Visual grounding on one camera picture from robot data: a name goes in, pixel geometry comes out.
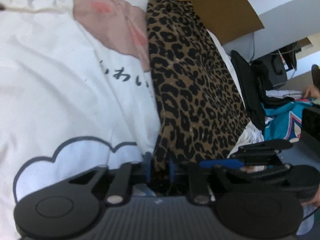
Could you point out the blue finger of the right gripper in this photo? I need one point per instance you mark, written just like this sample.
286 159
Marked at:
229 163

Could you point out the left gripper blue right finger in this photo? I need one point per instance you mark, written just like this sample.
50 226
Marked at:
172 169

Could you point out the folded black garment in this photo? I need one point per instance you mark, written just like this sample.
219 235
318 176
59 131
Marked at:
252 103

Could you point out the teal printed garment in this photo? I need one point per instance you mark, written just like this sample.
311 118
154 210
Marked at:
285 122

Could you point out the leopard print garment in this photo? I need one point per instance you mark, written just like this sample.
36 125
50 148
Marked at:
201 111

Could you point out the cream bear print bedsheet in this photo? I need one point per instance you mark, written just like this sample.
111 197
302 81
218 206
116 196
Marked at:
76 93

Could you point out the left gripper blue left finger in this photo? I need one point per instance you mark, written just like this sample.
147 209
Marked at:
147 161

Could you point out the brown cardboard sheet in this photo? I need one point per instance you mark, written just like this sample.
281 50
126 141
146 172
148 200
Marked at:
228 19

